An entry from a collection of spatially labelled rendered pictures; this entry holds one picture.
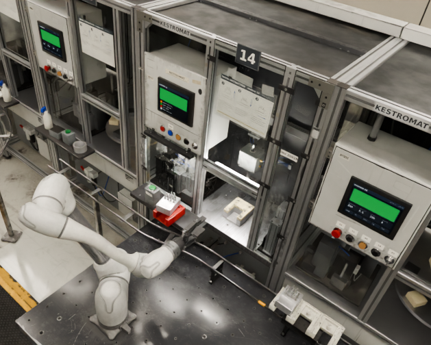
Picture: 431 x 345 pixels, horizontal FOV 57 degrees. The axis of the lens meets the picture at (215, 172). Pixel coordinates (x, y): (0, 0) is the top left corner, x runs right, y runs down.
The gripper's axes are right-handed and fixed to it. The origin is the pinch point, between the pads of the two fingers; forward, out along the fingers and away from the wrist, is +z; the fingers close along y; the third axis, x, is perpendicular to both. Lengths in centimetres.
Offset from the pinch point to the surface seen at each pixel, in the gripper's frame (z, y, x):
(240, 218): 32.3, -14.6, -6.2
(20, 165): 25, -112, 250
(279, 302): 1, -20, -53
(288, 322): 1, -29, -60
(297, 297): 10, -19, -59
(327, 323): 12, -26, -77
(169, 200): 11.2, -10.4, 32.7
